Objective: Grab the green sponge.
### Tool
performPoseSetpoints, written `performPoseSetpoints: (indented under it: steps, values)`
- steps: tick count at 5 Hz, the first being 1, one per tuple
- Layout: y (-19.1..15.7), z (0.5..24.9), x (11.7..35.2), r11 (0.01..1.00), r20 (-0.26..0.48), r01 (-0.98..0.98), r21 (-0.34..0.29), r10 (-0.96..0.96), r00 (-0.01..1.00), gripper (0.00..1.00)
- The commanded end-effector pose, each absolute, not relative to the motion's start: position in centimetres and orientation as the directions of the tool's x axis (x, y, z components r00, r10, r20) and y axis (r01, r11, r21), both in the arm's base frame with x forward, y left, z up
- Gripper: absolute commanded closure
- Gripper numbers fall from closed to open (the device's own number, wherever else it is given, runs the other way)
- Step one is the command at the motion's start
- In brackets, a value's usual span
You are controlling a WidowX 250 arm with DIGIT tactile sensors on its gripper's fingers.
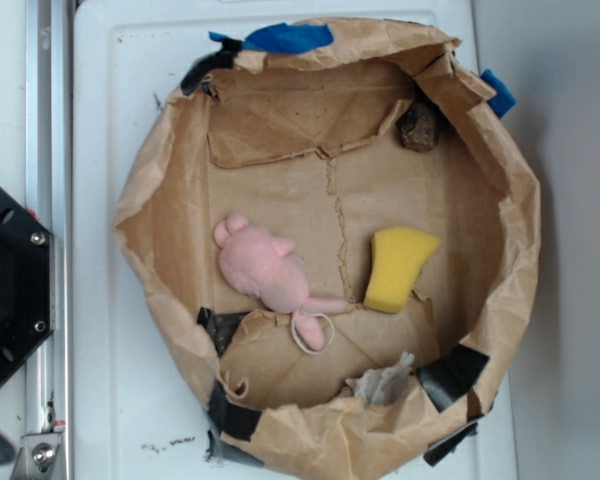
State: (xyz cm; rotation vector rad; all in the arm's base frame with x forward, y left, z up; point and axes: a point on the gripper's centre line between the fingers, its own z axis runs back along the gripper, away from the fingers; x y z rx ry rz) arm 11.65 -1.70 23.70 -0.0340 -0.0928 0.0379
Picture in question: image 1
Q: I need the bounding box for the yellow sponge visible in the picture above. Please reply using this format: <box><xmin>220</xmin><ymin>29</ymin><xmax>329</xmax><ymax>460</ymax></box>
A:
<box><xmin>363</xmin><ymin>226</ymin><xmax>441</xmax><ymax>314</ymax></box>

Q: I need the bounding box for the brown paper bag bin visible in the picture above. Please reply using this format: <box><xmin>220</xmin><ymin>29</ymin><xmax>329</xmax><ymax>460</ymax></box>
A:
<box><xmin>114</xmin><ymin>18</ymin><xmax>541</xmax><ymax>479</ymax></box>

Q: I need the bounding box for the pink plush toy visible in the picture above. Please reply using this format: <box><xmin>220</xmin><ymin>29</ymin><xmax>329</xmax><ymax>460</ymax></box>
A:
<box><xmin>213</xmin><ymin>213</ymin><xmax>348</xmax><ymax>354</ymax></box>

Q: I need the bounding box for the brown rock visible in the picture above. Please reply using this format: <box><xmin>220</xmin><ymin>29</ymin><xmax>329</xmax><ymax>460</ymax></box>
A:
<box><xmin>396</xmin><ymin>101</ymin><xmax>446</xmax><ymax>153</ymax></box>

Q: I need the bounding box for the crumpled grey tissue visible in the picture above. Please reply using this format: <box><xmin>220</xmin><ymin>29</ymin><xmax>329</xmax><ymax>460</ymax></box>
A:
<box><xmin>339</xmin><ymin>352</ymin><xmax>415</xmax><ymax>406</ymax></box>

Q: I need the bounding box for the blue tape top piece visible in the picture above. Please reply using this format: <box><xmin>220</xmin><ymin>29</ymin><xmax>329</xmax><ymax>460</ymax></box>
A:
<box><xmin>209</xmin><ymin>23</ymin><xmax>334</xmax><ymax>55</ymax></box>

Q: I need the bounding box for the blue tape piece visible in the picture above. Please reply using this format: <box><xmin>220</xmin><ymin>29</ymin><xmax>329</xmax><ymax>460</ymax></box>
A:
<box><xmin>480</xmin><ymin>69</ymin><xmax>517</xmax><ymax>119</ymax></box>
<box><xmin>209</xmin><ymin>23</ymin><xmax>334</xmax><ymax>55</ymax></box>

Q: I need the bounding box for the white plastic tray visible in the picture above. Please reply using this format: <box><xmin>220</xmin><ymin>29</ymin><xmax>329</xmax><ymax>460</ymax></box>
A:
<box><xmin>71</xmin><ymin>0</ymin><xmax>519</xmax><ymax>480</ymax></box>

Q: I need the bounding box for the blue tape right piece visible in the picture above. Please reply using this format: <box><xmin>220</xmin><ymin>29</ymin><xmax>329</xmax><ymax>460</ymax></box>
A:
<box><xmin>480</xmin><ymin>69</ymin><xmax>517</xmax><ymax>119</ymax></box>

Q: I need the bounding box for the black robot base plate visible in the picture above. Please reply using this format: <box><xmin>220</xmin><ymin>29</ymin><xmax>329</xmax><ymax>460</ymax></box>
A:
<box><xmin>0</xmin><ymin>187</ymin><xmax>53</xmax><ymax>388</ymax></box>

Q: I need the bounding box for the aluminium extrusion rail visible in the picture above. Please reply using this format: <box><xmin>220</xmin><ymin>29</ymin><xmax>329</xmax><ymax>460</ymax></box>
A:
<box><xmin>25</xmin><ymin>1</ymin><xmax>78</xmax><ymax>479</ymax></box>

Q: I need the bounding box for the metal corner bracket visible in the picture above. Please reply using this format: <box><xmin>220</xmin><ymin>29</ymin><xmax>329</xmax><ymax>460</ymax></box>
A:
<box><xmin>10</xmin><ymin>432</ymin><xmax>62</xmax><ymax>480</ymax></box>

